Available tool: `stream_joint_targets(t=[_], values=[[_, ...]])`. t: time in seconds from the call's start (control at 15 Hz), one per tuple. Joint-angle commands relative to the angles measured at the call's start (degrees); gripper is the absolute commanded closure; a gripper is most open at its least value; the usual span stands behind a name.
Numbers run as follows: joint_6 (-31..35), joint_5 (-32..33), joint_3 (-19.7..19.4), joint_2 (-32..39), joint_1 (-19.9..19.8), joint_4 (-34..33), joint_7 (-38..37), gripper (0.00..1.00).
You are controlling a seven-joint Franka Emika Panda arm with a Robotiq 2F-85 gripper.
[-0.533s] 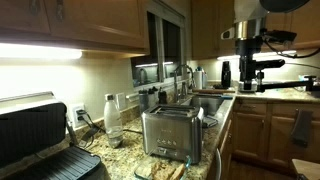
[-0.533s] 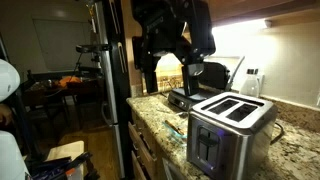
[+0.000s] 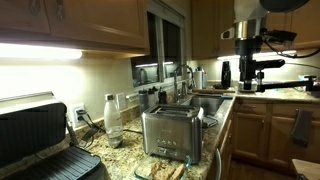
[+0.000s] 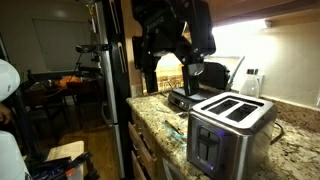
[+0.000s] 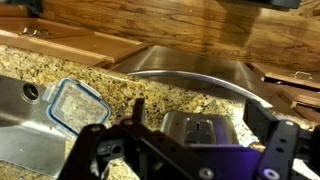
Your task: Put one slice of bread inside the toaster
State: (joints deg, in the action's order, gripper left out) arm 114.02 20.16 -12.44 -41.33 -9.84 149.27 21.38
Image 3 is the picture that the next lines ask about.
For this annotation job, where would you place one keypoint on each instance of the under-cabinet light strip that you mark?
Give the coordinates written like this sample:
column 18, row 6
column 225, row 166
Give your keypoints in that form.
column 36, row 51
column 266, row 55

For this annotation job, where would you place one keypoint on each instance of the stainless steel toaster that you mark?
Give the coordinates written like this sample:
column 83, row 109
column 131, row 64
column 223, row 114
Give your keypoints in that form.
column 170, row 133

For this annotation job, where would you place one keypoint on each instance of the black panini grill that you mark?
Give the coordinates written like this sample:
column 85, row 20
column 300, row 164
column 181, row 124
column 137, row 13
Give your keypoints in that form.
column 33, row 133

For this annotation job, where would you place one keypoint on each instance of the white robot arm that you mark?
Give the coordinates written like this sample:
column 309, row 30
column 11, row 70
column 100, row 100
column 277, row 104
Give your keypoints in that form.
column 246, row 10

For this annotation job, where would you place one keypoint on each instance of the white thermos bottle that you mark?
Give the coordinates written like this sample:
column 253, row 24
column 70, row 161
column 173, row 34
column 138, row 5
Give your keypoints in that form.
column 198, row 79

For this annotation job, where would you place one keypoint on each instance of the light wooden stool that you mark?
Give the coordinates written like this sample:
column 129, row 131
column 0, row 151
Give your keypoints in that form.
column 308, row 168

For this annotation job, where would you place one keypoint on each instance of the kitchen window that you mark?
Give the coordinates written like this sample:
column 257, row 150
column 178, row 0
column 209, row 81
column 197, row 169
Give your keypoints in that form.
column 153, row 40

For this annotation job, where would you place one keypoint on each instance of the tall black bottle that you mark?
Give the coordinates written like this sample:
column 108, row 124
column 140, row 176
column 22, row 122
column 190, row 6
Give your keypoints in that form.
column 226, row 75

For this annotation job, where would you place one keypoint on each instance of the black stereo camera bar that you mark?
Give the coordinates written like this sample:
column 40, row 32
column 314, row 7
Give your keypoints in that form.
column 270, row 64

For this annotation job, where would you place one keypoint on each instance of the dark hanging towel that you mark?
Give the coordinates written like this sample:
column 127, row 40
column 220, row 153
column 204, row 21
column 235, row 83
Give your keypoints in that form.
column 301, row 128

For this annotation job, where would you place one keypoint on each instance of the stainless steel sink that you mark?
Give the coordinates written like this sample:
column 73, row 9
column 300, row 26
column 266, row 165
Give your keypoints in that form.
column 208, row 103

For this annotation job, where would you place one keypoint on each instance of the blue sponge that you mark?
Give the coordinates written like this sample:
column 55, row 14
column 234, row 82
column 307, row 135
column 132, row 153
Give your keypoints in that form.
column 227, row 97

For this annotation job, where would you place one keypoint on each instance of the wooden lower cabinets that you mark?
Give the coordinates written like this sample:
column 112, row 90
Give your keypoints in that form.
column 250, row 133

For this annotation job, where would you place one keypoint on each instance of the white wall outlet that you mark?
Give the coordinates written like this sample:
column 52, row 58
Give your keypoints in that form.
column 74, row 115

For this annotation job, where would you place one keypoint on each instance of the small silver appliance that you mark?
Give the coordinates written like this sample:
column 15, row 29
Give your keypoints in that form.
column 247, row 86

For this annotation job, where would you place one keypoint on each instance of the clear plastic water bottle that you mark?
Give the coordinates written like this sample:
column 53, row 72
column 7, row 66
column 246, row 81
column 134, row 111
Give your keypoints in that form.
column 113, row 123

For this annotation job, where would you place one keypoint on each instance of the clear glass food container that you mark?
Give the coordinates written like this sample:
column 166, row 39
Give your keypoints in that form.
column 143, row 170

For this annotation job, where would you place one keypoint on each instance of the dark wooden cutting board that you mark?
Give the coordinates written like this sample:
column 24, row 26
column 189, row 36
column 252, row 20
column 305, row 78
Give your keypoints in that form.
column 213, row 90

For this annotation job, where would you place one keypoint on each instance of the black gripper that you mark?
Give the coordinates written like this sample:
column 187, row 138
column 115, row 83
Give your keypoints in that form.
column 248, row 46

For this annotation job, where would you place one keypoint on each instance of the wooden upper cabinet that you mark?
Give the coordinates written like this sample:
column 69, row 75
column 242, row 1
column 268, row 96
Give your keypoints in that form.
column 206, row 30
column 100, row 20

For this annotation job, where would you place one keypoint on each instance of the metal kitchen faucet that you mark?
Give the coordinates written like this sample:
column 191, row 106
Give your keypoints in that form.
column 176, row 83

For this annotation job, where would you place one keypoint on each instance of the brown bread slice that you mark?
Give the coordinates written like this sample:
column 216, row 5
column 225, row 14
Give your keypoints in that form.
column 178, row 172

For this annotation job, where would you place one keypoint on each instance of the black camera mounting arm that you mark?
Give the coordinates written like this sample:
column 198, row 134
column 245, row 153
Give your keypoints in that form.
column 283, row 85

